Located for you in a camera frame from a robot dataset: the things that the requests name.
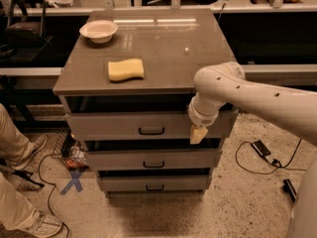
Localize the black chair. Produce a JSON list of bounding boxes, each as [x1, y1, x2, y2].
[[0, 0, 50, 62]]

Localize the black cable left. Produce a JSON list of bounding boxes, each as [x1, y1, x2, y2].
[[0, 153, 71, 238]]

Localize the grey sneaker upper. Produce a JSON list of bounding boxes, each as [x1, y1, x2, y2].
[[12, 134, 48, 171]]

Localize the person leg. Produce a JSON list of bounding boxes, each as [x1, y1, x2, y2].
[[0, 104, 35, 170], [0, 174, 40, 230]]

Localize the blue tape cross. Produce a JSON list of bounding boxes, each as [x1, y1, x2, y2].
[[59, 169, 85, 195]]

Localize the white sneaker lower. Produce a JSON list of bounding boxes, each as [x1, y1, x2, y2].
[[23, 211, 62, 238]]

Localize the black metal bar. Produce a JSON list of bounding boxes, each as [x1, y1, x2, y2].
[[283, 178, 297, 202]]

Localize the grey drawer cabinet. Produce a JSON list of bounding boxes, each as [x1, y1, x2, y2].
[[53, 9, 238, 180]]

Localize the grey drawer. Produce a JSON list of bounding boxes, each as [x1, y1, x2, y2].
[[85, 150, 222, 171], [64, 109, 240, 141], [97, 176, 211, 192]]

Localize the grey bottom drawer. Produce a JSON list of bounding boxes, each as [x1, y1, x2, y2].
[[97, 176, 211, 192]]

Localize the white bowl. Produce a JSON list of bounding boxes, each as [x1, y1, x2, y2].
[[79, 20, 118, 44]]

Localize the person leg upper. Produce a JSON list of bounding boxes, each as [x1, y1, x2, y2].
[[0, 104, 35, 170]]

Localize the yellow sponge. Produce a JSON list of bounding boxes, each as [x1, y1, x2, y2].
[[108, 59, 145, 81]]

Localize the black cable right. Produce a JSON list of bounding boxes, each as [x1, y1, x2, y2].
[[235, 138, 308, 176]]

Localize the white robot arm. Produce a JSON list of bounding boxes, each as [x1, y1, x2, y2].
[[188, 62, 317, 238]]

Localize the black cable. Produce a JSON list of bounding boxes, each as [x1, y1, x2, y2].
[[0, 153, 71, 238], [235, 138, 308, 176]]

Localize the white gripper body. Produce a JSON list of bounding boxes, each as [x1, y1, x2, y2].
[[188, 95, 219, 127]]

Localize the wire basket with items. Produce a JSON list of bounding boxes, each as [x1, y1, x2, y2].
[[53, 129, 88, 171]]

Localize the grey top drawer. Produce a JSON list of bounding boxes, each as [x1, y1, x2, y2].
[[64, 109, 240, 141]]

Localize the black power adapter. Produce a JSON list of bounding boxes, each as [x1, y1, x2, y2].
[[251, 140, 270, 158]]

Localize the person leg lower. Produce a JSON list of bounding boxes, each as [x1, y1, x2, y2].
[[0, 174, 40, 230]]

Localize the grey middle drawer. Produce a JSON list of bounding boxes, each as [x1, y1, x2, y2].
[[85, 150, 222, 171]]

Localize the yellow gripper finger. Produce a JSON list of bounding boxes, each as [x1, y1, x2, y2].
[[190, 125, 208, 145]]

